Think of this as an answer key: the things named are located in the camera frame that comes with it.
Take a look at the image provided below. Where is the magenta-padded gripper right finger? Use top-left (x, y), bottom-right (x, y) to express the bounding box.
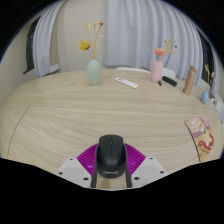
top-left (124, 143), bottom-right (168, 189)

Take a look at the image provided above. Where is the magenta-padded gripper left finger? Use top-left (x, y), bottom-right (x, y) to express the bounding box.
top-left (56, 143), bottom-right (100, 189)

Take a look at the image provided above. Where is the black computer mouse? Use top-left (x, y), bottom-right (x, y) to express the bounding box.
top-left (95, 134), bottom-right (128, 179)

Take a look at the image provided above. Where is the cartoon print mouse pad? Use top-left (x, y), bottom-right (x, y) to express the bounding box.
top-left (184, 116), bottom-right (215, 163)

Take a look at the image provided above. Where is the white remote control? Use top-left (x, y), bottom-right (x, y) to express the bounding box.
top-left (114, 76), bottom-right (139, 90)

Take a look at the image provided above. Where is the black rectangular case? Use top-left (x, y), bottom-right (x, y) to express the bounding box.
top-left (161, 75), bottom-right (178, 88)

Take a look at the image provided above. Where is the blue vase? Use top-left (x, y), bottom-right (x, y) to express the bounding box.
top-left (200, 89), bottom-right (210, 105)

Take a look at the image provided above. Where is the white chair with blue seat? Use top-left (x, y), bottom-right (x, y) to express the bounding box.
top-left (214, 99), bottom-right (224, 121)

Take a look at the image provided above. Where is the tan drink bottle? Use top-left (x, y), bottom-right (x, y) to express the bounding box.
top-left (181, 65), bottom-right (198, 97)

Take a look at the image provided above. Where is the pink vase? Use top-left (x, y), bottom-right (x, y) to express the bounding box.
top-left (149, 59), bottom-right (164, 84)

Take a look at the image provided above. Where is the pale green vase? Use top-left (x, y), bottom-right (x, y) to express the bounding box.
top-left (86, 58), bottom-right (103, 87)

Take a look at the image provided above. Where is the narrow white curtain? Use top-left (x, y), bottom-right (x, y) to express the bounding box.
top-left (32, 1), bottom-right (68, 78)
top-left (213, 56), bottom-right (221, 98)

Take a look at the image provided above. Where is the orange dried flower bunch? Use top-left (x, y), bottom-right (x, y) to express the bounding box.
top-left (146, 37), bottom-right (179, 62)

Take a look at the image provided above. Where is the yellow dried flower bunch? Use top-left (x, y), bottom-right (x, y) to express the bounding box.
top-left (77, 21), bottom-right (105, 61)

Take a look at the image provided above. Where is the dark window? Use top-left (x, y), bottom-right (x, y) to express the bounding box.
top-left (23, 18), bottom-right (40, 75)
top-left (197, 29), bottom-right (216, 84)

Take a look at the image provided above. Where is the wide white curtain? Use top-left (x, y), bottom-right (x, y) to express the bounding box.
top-left (103, 0), bottom-right (204, 86)

